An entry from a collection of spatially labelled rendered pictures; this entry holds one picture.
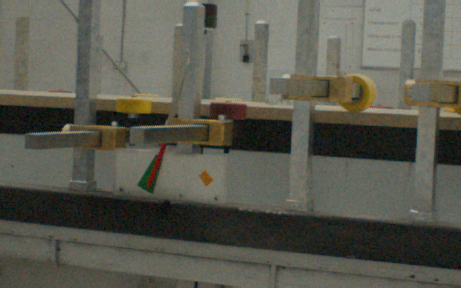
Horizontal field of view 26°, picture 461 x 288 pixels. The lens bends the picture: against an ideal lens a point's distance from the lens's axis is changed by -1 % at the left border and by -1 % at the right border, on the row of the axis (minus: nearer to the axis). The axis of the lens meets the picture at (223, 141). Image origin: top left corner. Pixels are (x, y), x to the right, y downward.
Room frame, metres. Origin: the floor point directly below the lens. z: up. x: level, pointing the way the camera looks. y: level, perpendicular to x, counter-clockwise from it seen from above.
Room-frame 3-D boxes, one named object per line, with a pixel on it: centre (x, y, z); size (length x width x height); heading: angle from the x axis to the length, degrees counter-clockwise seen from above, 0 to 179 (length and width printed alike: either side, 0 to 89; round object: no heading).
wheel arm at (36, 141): (2.16, 0.29, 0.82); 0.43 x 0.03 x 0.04; 157
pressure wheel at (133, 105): (2.34, 0.21, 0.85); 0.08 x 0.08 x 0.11
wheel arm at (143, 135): (2.03, 0.07, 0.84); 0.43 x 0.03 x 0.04; 157
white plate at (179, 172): (2.11, 0.11, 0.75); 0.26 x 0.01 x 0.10; 67
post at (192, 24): (2.13, 0.07, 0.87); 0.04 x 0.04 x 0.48; 67
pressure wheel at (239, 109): (2.21, -0.01, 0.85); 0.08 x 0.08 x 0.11
